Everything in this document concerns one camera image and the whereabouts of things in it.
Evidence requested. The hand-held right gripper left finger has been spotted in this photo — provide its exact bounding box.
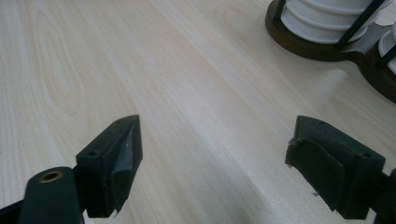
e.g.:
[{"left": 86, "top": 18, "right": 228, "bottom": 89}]
[{"left": 75, "top": 114, "right": 144, "bottom": 218}]

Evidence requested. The short stack of white paper cups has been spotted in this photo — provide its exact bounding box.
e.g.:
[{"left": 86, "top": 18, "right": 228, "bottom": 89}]
[{"left": 279, "top": 0, "right": 394, "bottom": 45}]

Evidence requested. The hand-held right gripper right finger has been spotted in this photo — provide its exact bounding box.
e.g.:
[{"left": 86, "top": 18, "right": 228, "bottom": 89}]
[{"left": 284, "top": 115, "right": 387, "bottom": 220}]

